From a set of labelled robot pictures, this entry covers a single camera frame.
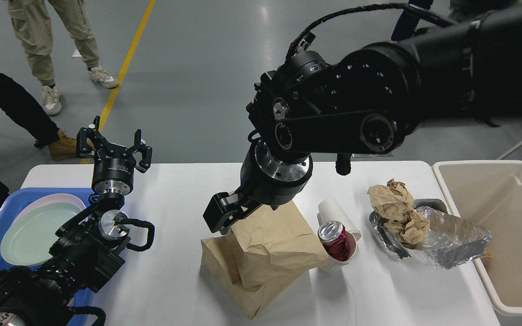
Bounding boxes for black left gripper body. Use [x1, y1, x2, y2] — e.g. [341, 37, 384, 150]
[91, 157, 136, 196]

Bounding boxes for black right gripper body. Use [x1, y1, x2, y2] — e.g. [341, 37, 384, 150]
[236, 139, 314, 208]

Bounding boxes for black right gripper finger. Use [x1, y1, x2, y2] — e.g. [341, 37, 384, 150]
[203, 190, 262, 235]

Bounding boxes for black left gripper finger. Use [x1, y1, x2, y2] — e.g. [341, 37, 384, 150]
[123, 129, 153, 173]
[75, 116, 114, 159]

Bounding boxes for brown paper bag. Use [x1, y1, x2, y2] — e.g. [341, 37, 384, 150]
[200, 236, 303, 320]
[224, 201, 328, 288]

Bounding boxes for green plate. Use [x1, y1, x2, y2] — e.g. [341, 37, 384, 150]
[0, 202, 85, 267]

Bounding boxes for brown paper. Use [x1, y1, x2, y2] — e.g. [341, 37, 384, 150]
[367, 179, 414, 223]
[383, 209, 430, 248]

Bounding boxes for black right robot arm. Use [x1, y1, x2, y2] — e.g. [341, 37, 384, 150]
[203, 3, 522, 234]

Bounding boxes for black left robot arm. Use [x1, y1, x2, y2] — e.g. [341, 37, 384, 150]
[0, 117, 155, 326]

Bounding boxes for pink plate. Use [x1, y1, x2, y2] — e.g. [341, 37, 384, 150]
[17, 193, 86, 218]

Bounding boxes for white paper cup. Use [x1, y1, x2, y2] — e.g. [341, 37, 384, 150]
[318, 199, 361, 241]
[318, 232, 357, 274]

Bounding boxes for crushed red soda can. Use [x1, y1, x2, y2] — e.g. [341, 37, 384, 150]
[317, 221, 350, 262]

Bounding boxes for white paper scrap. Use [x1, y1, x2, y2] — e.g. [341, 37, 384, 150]
[71, 49, 82, 58]

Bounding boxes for seated person tan boots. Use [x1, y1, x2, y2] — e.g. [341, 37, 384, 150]
[0, 72, 77, 207]

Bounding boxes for person in beige trousers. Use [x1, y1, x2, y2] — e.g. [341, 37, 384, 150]
[6, 0, 119, 117]

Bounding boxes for blue plastic tray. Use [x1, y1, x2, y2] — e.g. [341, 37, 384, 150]
[0, 188, 106, 326]

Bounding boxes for grey crumpled wrapper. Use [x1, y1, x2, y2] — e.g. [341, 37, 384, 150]
[413, 198, 448, 213]

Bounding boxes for clear plastic wrapper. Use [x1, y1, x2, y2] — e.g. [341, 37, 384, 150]
[369, 206, 492, 269]

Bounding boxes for beige plastic bin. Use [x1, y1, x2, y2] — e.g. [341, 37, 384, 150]
[432, 160, 522, 316]

